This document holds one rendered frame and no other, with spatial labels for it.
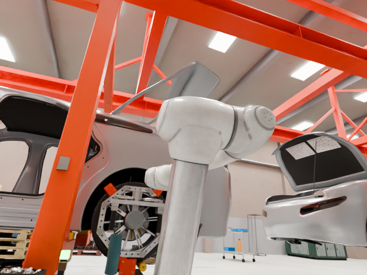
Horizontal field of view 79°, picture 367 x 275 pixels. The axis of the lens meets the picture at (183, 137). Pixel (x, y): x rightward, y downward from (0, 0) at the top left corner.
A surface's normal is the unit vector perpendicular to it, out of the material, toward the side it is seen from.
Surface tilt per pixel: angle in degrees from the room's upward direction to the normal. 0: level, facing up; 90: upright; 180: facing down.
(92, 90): 90
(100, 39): 90
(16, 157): 90
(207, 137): 117
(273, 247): 90
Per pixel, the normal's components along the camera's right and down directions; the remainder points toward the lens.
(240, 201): 0.36, -0.34
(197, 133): 0.08, 0.06
